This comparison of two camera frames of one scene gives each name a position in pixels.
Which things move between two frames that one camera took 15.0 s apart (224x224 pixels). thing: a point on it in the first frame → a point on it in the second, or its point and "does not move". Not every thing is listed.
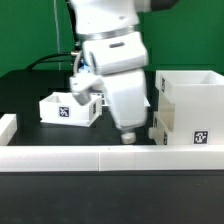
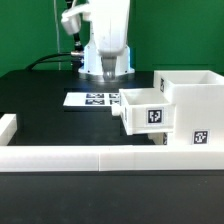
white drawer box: x=61 y=108 → x=145 y=110
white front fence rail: x=112 y=158 does not move
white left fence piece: x=8 y=128 does not move
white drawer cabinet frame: x=191 y=106 does not move
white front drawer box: x=159 y=132 does not move
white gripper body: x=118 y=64 → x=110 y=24
